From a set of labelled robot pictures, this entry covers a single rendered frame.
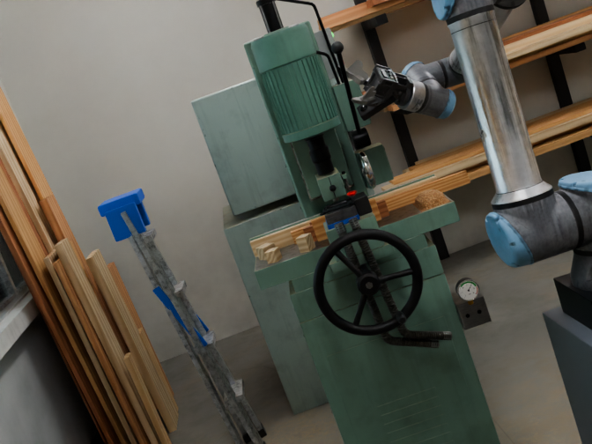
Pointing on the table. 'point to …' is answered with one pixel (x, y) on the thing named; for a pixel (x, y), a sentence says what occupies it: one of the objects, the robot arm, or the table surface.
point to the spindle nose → (320, 154)
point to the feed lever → (351, 102)
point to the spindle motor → (295, 84)
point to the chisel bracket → (330, 185)
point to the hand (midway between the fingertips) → (342, 85)
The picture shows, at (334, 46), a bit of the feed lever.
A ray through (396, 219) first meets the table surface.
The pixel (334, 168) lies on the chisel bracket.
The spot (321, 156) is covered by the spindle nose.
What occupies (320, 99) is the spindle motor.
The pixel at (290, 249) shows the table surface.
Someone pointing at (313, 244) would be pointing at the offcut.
